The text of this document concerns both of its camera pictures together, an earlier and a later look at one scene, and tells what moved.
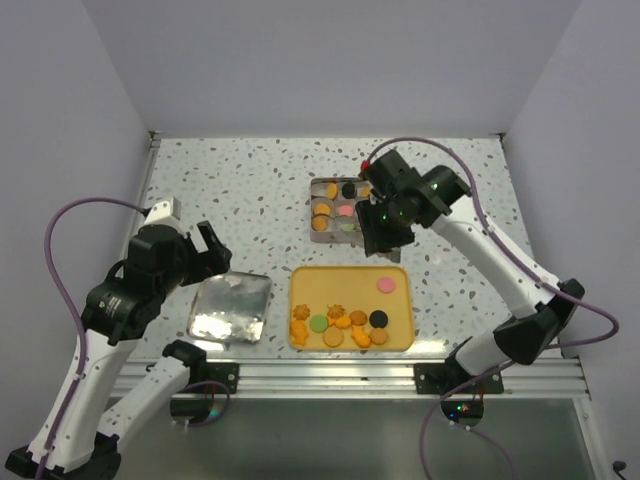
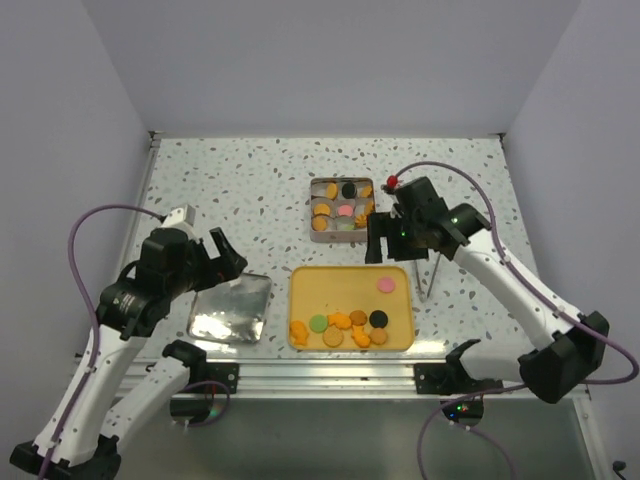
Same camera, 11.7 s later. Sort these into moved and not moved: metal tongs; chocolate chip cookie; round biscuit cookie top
Moved: metal tongs
Not moved: round biscuit cookie top; chocolate chip cookie
